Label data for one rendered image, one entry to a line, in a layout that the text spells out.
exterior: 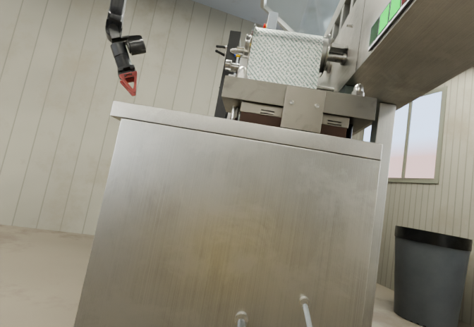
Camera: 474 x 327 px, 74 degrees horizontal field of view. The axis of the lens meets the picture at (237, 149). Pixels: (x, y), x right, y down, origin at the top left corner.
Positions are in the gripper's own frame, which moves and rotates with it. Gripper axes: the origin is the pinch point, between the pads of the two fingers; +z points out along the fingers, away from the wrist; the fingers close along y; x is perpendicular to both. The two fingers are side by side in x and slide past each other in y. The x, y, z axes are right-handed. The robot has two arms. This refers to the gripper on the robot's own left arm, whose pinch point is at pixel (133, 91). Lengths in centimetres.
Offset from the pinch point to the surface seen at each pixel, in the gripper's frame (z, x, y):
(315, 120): 32, -35, -62
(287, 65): 12, -46, -39
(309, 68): 16, -52, -41
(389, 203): 155, -245, 160
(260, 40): 1, -42, -35
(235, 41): -11, -49, 1
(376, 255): 83, -55, -41
